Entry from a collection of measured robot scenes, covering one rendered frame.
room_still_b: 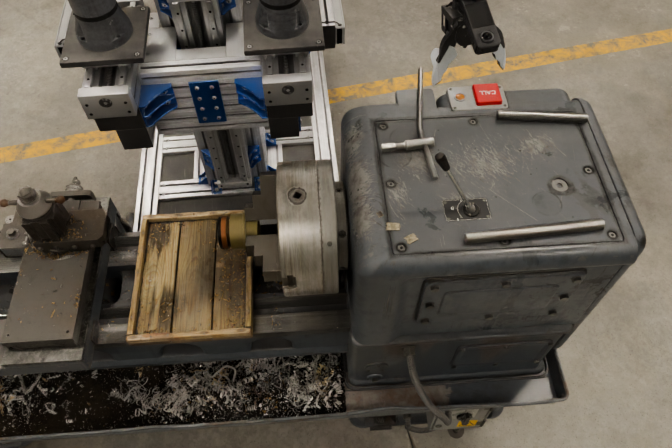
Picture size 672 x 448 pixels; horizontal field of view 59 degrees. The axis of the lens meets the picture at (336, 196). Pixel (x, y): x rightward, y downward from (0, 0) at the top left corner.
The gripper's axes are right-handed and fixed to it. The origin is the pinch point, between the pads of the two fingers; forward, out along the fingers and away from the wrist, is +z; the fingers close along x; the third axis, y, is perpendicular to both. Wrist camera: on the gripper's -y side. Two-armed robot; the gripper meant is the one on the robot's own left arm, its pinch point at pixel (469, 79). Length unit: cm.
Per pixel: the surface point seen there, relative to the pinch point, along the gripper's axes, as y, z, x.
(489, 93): 11.0, 12.9, -9.9
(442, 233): -20.8, 20.0, 13.4
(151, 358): 1, 66, 87
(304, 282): -14, 32, 42
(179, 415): -7, 84, 85
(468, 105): 9.9, 14.0, -4.3
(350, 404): -14, 90, 38
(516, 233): -25.6, 19.9, 0.0
